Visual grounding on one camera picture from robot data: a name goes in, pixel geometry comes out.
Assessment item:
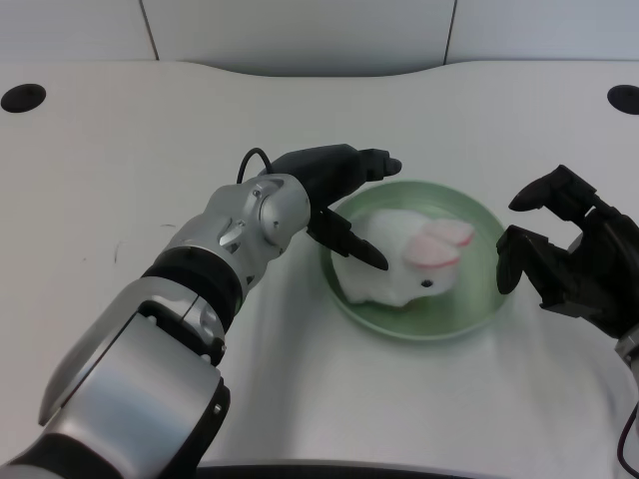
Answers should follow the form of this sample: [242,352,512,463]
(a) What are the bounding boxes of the black right Dex3 hand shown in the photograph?
[495,164,639,340]

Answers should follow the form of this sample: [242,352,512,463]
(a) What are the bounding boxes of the thin right arm cable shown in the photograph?
[616,398,639,476]

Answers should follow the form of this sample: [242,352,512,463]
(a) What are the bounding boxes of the white plush rabbit doll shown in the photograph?
[332,209,475,306]

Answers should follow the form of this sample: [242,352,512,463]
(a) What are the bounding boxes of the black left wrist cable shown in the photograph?
[237,147,274,184]

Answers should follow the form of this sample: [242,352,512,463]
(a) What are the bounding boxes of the green round plate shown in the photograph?
[319,179,506,341]

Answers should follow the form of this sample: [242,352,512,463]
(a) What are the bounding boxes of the black table cable grommet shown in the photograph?
[0,83,47,114]
[606,84,639,116]

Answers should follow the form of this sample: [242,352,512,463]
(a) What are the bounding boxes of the black left Dex3 hand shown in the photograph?
[269,144,403,272]

